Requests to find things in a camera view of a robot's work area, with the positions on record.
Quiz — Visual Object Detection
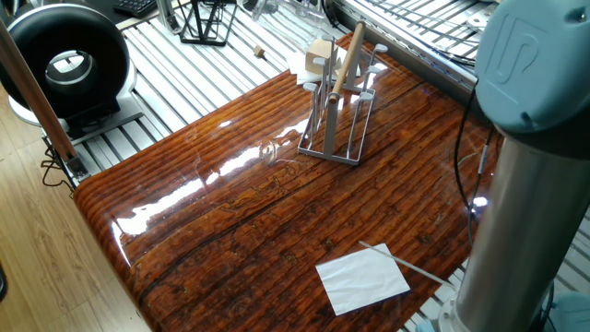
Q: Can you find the white wire cup rack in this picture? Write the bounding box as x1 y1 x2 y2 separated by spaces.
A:
297 23 390 167

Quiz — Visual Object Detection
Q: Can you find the clear glass cup with handle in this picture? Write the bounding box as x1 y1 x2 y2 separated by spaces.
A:
242 0 333 27

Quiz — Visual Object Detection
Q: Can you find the large wooden block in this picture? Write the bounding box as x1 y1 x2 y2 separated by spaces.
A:
306 39 340 77

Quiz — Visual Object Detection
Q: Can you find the flat white paper sheet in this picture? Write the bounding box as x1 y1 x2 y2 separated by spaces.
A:
315 243 412 317

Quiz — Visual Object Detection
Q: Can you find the black keyboard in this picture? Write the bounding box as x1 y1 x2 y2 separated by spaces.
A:
109 0 159 18

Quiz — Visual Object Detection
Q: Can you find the black round fan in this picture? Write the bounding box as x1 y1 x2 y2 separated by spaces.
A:
0 3 133 122

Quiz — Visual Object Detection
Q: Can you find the black wire stand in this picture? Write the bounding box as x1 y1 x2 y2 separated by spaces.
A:
179 0 230 47

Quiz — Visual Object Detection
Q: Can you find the brown wooden post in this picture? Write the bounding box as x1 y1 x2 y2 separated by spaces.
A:
0 18 82 165

